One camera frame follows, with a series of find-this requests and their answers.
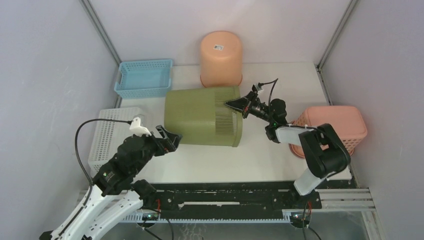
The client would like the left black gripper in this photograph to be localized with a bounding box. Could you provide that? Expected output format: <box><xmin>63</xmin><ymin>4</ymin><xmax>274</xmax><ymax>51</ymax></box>
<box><xmin>132</xmin><ymin>124</ymin><xmax>182</xmax><ymax>174</ymax></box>

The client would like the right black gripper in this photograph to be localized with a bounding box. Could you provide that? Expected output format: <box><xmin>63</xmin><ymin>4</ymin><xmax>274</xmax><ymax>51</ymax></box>
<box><xmin>224</xmin><ymin>90</ymin><xmax>274</xmax><ymax>124</ymax></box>

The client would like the white plastic basket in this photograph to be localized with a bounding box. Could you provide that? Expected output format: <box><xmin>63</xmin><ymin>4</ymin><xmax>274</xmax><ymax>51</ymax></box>
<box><xmin>88</xmin><ymin>107</ymin><xmax>149</xmax><ymax>176</ymax></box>

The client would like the green mesh waste bin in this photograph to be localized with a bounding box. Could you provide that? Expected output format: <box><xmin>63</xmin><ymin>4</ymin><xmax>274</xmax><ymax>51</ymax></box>
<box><xmin>164</xmin><ymin>86</ymin><xmax>243</xmax><ymax>147</ymax></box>

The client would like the orange round bin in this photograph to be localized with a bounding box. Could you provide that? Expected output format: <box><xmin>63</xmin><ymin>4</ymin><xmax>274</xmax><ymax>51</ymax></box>
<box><xmin>200</xmin><ymin>31</ymin><xmax>243</xmax><ymax>88</ymax></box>

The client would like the blue plastic basket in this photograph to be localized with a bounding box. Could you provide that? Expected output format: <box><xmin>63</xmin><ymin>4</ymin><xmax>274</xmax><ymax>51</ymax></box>
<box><xmin>114</xmin><ymin>59</ymin><xmax>173</xmax><ymax>99</ymax></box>

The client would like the pink plastic basket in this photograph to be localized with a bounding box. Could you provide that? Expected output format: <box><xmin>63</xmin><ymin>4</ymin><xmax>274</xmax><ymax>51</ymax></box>
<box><xmin>291</xmin><ymin>105</ymin><xmax>368</xmax><ymax>155</ymax></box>

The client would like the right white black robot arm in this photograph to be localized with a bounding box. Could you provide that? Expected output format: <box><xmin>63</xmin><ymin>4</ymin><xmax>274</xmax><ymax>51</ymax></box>
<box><xmin>225</xmin><ymin>91</ymin><xmax>351</xmax><ymax>208</ymax></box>

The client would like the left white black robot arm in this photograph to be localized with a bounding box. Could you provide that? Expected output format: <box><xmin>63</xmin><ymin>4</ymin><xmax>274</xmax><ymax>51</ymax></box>
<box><xmin>39</xmin><ymin>125</ymin><xmax>183</xmax><ymax>240</ymax></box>

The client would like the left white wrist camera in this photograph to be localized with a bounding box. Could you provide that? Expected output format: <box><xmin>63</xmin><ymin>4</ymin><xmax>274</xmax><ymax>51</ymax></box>
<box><xmin>129</xmin><ymin>116</ymin><xmax>152</xmax><ymax>137</ymax></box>

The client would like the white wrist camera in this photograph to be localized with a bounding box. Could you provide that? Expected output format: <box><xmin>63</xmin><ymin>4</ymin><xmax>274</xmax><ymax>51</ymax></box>
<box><xmin>252</xmin><ymin>83</ymin><xmax>263</xmax><ymax>94</ymax></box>
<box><xmin>129</xmin><ymin>116</ymin><xmax>152</xmax><ymax>137</ymax></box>

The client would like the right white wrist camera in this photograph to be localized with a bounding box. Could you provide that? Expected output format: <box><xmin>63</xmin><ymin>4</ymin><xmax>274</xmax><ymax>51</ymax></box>
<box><xmin>252</xmin><ymin>83</ymin><xmax>263</xmax><ymax>94</ymax></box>

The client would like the white cable duct strip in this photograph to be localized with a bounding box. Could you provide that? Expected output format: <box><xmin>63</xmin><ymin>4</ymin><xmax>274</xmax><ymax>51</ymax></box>
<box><xmin>120</xmin><ymin>212</ymin><xmax>292</xmax><ymax>224</ymax></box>

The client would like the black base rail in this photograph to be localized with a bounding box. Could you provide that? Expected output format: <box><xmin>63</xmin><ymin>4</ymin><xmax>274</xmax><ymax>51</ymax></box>
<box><xmin>145</xmin><ymin>181</ymin><xmax>322</xmax><ymax>219</ymax></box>

